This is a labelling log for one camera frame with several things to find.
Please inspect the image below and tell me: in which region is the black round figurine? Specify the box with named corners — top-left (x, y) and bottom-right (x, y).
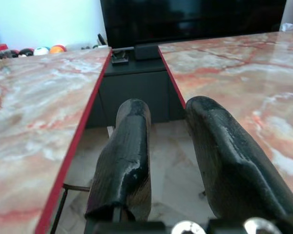
top-left (19, 48), bottom-right (35, 58)

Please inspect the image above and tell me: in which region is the black television console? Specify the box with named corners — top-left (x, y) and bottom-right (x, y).
top-left (85, 45), bottom-right (187, 130)

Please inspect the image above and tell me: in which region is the black flat television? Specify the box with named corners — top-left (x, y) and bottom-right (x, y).
top-left (100, 0), bottom-right (288, 49)

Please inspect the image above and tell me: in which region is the white round figurine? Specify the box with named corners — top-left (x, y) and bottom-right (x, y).
top-left (33, 46), bottom-right (50, 57)

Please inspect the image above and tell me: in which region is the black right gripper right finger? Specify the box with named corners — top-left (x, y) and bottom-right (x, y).
top-left (185, 96), bottom-right (293, 220)

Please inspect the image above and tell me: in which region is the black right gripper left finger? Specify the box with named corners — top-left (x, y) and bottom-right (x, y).
top-left (84, 98), bottom-right (152, 221)

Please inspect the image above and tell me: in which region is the black metal table leg frame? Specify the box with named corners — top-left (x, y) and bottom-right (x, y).
top-left (49, 183), bottom-right (91, 234)

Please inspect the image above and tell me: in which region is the small black box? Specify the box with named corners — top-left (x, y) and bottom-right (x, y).
top-left (134, 44), bottom-right (160, 60)

